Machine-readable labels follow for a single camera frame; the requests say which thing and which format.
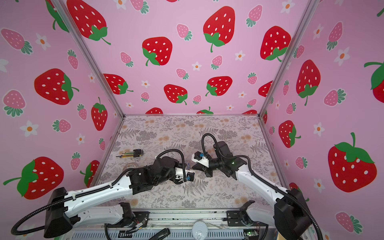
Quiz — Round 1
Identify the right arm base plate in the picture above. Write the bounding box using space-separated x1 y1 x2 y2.
224 210 258 227

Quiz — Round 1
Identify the black connector with coloured wires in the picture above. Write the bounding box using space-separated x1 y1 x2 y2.
116 149 144 158

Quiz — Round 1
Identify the aluminium front rail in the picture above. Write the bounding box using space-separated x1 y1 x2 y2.
64 208 310 240

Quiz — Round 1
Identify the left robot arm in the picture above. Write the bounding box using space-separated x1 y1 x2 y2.
11 150 195 239

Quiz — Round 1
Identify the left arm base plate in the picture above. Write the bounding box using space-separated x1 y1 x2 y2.
116 211 150 228

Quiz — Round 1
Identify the black handle at front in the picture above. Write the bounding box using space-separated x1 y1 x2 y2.
149 228 171 240

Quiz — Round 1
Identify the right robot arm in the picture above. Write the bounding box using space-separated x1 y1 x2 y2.
192 133 323 240

